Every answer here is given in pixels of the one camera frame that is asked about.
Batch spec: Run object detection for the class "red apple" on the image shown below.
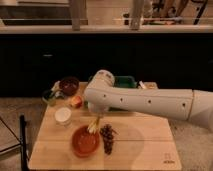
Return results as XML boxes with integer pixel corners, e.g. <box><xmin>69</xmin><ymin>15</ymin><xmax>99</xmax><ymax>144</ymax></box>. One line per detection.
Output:
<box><xmin>70</xmin><ymin>96</ymin><xmax>83</xmax><ymax>108</ymax></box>

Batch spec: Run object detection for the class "black chair frame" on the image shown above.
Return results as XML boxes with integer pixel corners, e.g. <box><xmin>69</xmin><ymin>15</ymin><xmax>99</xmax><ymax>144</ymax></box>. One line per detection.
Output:
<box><xmin>0</xmin><ymin>115</ymin><xmax>29</xmax><ymax>171</ymax></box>

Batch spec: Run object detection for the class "white cup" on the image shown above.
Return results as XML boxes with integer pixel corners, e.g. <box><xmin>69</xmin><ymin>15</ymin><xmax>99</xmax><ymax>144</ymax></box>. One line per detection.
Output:
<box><xmin>54</xmin><ymin>107</ymin><xmax>72</xmax><ymax>126</ymax></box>

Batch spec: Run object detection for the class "green small bowl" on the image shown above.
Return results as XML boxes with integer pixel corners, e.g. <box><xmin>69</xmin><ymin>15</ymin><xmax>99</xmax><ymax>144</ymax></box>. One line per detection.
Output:
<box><xmin>42</xmin><ymin>90</ymin><xmax>56</xmax><ymax>106</ymax></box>

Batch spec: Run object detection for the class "wooden cutting board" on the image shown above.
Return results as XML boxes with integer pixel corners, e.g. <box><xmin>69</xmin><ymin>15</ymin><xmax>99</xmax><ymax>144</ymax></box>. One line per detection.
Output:
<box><xmin>27</xmin><ymin>81</ymin><xmax>183</xmax><ymax>171</ymax></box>

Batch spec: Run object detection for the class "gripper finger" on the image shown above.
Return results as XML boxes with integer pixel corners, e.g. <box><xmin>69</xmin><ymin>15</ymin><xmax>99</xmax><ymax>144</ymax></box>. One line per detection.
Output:
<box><xmin>93</xmin><ymin>116</ymin><xmax>101</xmax><ymax>133</ymax></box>
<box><xmin>87</xmin><ymin>118</ymin><xmax>97</xmax><ymax>133</ymax></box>

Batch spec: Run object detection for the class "white marker pen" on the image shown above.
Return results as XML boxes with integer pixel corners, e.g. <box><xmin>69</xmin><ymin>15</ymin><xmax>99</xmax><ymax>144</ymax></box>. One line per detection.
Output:
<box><xmin>139</xmin><ymin>81</ymin><xmax>147</xmax><ymax>89</ymax></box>

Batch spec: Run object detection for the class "dark grape bunch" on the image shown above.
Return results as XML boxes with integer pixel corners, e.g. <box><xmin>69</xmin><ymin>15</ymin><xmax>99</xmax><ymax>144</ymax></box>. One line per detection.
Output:
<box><xmin>100</xmin><ymin>124</ymin><xmax>116</xmax><ymax>155</ymax></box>

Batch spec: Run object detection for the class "green rectangular container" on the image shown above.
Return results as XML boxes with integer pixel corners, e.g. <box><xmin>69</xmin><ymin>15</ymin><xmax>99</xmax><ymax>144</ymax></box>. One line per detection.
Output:
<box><xmin>114</xmin><ymin>76</ymin><xmax>137</xmax><ymax>89</ymax></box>

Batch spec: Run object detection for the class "dark red bowl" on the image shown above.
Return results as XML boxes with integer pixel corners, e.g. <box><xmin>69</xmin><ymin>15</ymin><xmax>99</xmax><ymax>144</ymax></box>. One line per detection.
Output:
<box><xmin>59</xmin><ymin>77</ymin><xmax>79</xmax><ymax>96</ymax></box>

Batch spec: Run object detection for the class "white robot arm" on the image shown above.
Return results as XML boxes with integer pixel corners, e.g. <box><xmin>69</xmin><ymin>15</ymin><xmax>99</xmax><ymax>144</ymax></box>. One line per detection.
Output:
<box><xmin>84</xmin><ymin>70</ymin><xmax>213</xmax><ymax>132</ymax></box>

